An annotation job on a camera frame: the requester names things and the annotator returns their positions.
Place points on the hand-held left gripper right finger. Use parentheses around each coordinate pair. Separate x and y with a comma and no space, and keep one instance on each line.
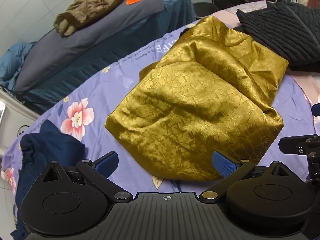
(225,165)

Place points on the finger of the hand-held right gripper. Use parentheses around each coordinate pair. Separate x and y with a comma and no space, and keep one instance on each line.
(292,145)
(316,109)

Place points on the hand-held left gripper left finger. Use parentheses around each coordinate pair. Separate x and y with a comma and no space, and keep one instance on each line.
(107,164)

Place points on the gold satin garment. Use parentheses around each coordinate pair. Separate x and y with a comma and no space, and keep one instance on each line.
(195,100)

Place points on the navy blue cloth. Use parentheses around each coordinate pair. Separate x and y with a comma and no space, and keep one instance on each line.
(50,150)

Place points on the purple floral bedsheet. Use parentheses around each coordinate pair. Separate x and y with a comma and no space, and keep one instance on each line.
(100,90)

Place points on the black knit sweater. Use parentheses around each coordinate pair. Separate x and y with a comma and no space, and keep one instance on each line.
(280,30)

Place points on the teal bed skirt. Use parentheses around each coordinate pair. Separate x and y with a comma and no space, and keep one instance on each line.
(100,62)

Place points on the white cabinet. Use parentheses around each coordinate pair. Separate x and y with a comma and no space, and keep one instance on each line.
(17,110)

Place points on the light blue duvet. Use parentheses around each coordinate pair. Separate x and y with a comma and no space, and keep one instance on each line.
(12,60)

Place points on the black bin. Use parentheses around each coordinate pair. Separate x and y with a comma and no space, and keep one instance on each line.
(205,8)

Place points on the olive brown jacket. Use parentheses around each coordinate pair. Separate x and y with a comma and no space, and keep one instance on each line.
(92,5)

